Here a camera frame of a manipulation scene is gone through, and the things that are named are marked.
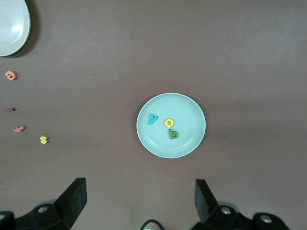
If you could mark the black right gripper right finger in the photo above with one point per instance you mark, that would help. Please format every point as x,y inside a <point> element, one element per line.
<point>216,218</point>

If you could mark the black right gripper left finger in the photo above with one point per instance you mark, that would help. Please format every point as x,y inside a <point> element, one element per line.
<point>60,215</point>

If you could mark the yellow foam letter a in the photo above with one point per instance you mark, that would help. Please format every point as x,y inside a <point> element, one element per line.
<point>166,124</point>

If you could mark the teal foam letter y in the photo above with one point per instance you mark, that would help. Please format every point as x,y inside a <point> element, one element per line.
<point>152,119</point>

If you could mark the yellow foam letter s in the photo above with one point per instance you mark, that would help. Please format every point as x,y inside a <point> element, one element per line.
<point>44,140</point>

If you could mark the pink foam letter f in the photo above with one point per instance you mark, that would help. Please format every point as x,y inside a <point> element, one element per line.
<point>19,129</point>

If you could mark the green plate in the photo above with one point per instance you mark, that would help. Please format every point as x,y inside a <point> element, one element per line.
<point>189,115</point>

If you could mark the dark red foam letter i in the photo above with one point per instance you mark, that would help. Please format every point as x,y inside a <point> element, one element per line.
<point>9,109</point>

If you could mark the orange foam letter e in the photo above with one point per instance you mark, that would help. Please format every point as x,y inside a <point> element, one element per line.
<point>13,76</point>

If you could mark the brown table cover sheet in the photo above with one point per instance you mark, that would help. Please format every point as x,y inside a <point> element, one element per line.
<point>96,72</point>

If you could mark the beige plate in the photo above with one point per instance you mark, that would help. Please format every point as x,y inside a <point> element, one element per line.
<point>12,26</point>

